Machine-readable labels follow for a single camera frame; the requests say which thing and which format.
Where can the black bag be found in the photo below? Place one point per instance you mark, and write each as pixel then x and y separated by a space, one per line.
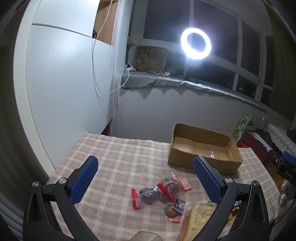
pixel 263 139

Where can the olive curtain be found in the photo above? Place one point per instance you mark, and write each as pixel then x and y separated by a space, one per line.
pixel 284 69

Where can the white window frame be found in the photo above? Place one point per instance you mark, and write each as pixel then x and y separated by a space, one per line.
pixel 238 69

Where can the black tripod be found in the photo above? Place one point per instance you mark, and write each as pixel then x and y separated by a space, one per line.
pixel 190 67

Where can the brown chocolate bar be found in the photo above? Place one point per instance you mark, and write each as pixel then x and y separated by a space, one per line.
pixel 237 205

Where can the long red snack packet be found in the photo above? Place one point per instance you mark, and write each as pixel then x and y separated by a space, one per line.
pixel 164 190

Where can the small red snack packet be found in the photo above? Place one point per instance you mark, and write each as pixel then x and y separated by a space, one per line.
pixel 135 200

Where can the small green candy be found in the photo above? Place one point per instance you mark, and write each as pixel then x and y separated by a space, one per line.
pixel 166 178

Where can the red box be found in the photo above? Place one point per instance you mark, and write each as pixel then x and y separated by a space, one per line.
pixel 252 141

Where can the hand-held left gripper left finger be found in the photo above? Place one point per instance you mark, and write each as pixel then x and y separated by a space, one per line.
pixel 84 180

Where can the pink snack packet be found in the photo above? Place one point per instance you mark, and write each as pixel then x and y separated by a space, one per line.
pixel 185 184

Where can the clear dark fruit packet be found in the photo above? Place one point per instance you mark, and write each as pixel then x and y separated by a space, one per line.
pixel 149 195
pixel 174 186

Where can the pink checked tablecloth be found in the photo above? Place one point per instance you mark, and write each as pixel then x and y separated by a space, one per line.
pixel 115 162

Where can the white power strip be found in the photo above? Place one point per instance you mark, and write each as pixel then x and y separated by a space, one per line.
pixel 129 68

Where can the grey windowsill cloth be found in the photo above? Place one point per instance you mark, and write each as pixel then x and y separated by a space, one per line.
pixel 150 80

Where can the leopard print cushion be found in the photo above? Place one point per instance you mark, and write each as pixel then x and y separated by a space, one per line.
pixel 150 59

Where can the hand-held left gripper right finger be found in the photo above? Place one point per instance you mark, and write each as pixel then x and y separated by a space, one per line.
pixel 207 180

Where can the large clear bread bag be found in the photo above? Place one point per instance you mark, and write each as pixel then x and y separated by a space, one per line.
pixel 196 222

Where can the yellow snack packet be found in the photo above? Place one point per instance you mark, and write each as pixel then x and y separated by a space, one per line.
pixel 230 218

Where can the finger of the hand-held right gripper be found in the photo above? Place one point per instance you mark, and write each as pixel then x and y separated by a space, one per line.
pixel 290 154

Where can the white lace cloth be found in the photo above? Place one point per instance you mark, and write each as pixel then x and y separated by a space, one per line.
pixel 279 136

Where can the grey ribbed panel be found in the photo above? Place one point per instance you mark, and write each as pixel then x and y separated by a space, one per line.
pixel 8 213

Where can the white wardrobe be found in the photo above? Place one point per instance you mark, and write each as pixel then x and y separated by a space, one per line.
pixel 57 81

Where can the cardboard box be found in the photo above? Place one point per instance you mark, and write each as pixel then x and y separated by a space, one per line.
pixel 180 160

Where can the kiwi snack packet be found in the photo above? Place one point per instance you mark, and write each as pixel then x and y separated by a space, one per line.
pixel 170 212

